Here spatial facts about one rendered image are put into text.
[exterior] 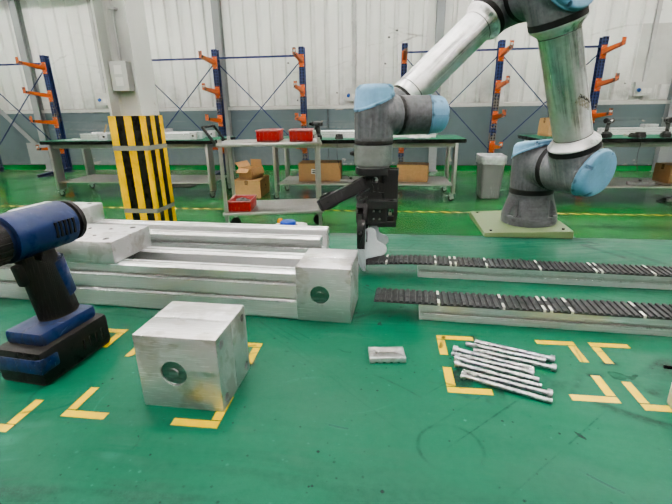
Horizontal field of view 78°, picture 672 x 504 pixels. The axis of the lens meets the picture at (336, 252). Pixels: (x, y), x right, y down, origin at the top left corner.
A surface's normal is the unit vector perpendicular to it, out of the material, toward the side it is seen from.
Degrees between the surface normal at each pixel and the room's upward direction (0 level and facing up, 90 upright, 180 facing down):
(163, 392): 90
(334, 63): 90
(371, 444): 0
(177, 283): 90
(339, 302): 90
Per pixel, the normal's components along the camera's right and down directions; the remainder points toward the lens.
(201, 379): -0.15, 0.32
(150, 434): -0.01, -0.95
